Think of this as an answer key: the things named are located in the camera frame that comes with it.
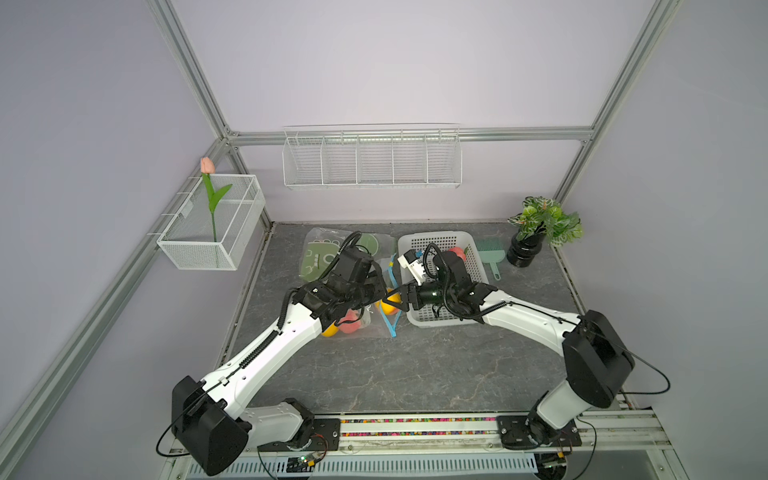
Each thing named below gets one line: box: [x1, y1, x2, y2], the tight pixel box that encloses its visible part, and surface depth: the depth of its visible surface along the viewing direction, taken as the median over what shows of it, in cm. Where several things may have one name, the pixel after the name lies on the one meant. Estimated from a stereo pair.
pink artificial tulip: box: [200, 157, 233, 242], surface depth 81 cm
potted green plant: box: [506, 196, 583, 267], surface depth 88 cm
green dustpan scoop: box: [477, 238, 506, 281], surface depth 114 cm
